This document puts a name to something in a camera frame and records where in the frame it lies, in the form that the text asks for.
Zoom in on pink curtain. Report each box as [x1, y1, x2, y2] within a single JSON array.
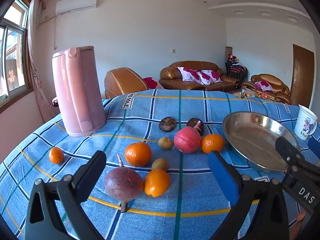
[[26, 0, 57, 117]]

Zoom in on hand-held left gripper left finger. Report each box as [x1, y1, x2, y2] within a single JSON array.
[[25, 151, 108, 240]]

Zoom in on window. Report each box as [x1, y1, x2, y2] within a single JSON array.
[[0, 0, 34, 103]]

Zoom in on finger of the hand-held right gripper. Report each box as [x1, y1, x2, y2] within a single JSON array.
[[275, 136, 320, 178], [307, 137, 320, 157]]

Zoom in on stainless steel bowl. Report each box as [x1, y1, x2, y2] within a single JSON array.
[[222, 112, 302, 172]]

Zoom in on white cartoon print cup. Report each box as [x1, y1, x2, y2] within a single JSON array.
[[294, 104, 318, 140]]

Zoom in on pink radish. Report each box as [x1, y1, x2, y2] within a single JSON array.
[[173, 121, 202, 154]]

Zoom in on white air conditioner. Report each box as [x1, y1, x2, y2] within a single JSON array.
[[55, 0, 97, 15]]

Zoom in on blue plaid blanket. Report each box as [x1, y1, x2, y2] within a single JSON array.
[[0, 89, 320, 240]]

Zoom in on brown leather sofa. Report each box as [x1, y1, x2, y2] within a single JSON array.
[[159, 61, 242, 91]]

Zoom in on round dark mangosteen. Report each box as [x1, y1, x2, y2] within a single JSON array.
[[186, 118, 205, 135]]

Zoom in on stacked black chairs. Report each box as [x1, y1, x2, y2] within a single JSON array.
[[225, 60, 248, 83]]

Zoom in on brown wooden door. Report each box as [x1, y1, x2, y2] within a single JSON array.
[[290, 44, 315, 108]]

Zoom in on small orange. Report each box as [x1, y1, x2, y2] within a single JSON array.
[[49, 147, 64, 165]]

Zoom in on red plush toys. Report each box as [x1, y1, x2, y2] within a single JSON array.
[[227, 53, 240, 65]]

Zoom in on purple radish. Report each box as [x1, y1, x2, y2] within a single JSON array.
[[104, 154, 145, 213]]

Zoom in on wooden coffee table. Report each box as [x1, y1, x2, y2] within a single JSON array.
[[231, 88, 278, 101]]

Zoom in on pink electric kettle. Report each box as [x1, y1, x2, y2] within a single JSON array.
[[52, 46, 107, 137]]

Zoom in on brown leather armchair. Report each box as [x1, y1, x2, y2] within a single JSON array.
[[104, 67, 164, 99], [241, 74, 292, 105]]

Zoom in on white red flower pillow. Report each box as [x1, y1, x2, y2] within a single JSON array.
[[197, 69, 223, 85], [177, 67, 203, 82], [254, 81, 274, 92]]

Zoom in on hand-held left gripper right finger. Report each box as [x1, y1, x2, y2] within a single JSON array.
[[208, 151, 297, 240]]

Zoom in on brown kiwi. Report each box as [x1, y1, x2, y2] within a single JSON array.
[[158, 137, 174, 150], [151, 158, 169, 172]]

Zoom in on white wall cable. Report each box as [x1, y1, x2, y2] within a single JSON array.
[[37, 14, 57, 51]]

